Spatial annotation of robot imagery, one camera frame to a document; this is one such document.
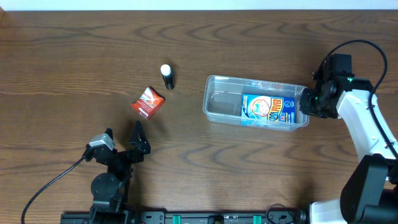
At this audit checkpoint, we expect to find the dark syrup bottle white cap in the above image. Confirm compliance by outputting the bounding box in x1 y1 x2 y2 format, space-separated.
160 64 175 90

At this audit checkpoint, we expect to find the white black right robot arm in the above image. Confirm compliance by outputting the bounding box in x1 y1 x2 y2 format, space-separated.
300 54 397 223

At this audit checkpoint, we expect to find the red Panadol ActiFast box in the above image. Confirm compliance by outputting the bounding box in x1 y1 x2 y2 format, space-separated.
131 86 165 120

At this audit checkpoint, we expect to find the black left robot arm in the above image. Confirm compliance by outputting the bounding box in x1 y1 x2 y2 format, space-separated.
83 121 151 224

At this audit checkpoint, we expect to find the clear plastic container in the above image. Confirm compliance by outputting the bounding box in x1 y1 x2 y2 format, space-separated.
203 75 309 131

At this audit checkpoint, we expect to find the blue Cool Fever box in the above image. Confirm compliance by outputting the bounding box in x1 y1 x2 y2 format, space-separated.
241 94 296 126

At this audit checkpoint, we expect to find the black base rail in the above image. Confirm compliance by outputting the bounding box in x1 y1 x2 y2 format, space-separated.
60 210 309 224

